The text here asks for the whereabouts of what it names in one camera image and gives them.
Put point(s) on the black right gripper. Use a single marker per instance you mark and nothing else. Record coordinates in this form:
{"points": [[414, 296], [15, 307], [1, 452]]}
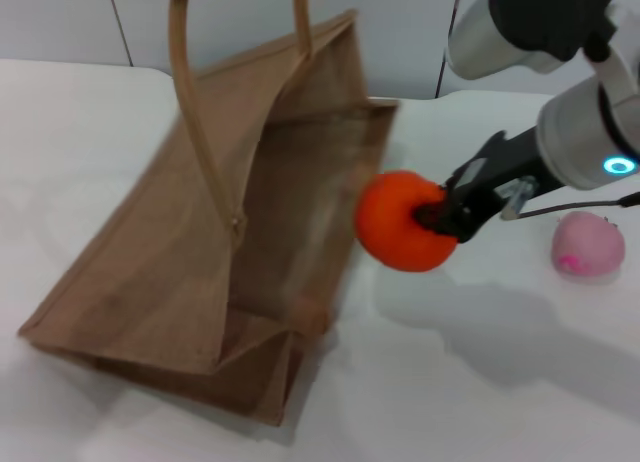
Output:
{"points": [[495, 177]]}

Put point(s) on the orange toy fruit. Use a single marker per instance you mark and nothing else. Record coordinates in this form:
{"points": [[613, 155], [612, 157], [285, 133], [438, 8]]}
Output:
{"points": [[395, 227]]}

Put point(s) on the pink toy peach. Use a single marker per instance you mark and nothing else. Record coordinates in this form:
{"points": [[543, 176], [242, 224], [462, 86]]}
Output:
{"points": [[590, 247]]}

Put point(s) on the brown jute handbag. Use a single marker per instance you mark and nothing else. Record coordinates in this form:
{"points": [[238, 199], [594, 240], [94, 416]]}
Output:
{"points": [[165, 262]]}

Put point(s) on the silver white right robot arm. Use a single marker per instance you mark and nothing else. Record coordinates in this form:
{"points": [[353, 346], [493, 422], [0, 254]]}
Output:
{"points": [[575, 117]]}

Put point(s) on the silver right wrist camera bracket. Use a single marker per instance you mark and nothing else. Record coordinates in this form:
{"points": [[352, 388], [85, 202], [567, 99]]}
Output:
{"points": [[517, 197]]}

